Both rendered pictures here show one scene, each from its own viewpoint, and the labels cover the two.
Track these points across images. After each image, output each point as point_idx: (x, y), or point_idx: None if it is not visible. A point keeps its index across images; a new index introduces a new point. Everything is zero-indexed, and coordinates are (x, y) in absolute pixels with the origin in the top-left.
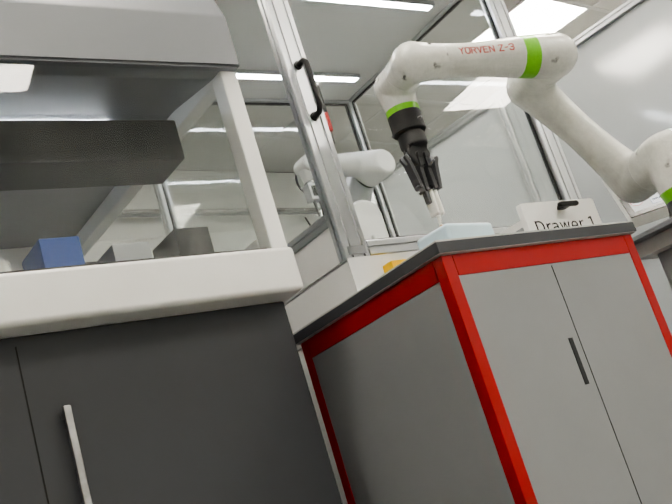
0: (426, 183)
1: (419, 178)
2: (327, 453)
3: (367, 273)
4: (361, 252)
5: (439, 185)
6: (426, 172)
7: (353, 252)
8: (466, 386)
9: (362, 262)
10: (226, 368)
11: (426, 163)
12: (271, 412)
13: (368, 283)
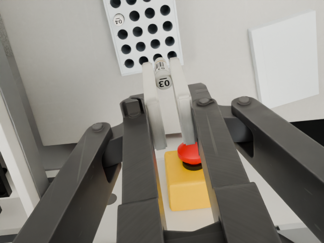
0: (209, 115)
1: (264, 122)
2: None
3: (266, 194)
4: (286, 231)
5: (107, 128)
6: (160, 200)
7: (310, 230)
8: None
9: (280, 212)
10: None
11: (162, 225)
12: None
13: (263, 179)
